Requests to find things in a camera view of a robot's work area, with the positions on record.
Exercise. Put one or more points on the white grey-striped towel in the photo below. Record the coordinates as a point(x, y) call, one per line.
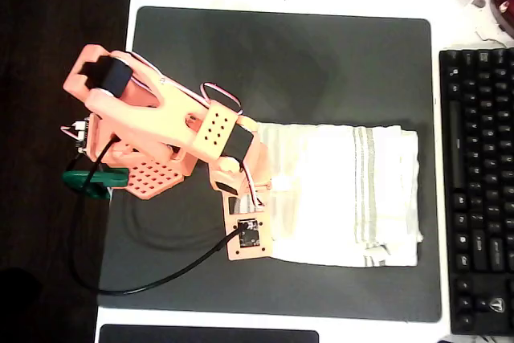
point(341, 198)

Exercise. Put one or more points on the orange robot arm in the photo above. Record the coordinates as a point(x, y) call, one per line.
point(144, 106)

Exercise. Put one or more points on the dark grey desk mat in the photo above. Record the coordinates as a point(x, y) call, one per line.
point(281, 70)

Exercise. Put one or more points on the green table clamp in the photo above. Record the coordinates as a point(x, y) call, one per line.
point(86, 182)

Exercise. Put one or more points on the small controller circuit board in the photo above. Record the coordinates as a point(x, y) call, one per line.
point(80, 134)

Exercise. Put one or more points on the black computer keyboard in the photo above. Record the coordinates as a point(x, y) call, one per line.
point(478, 198)

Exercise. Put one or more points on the camera on orange mount plate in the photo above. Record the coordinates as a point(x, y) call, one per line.
point(249, 234)

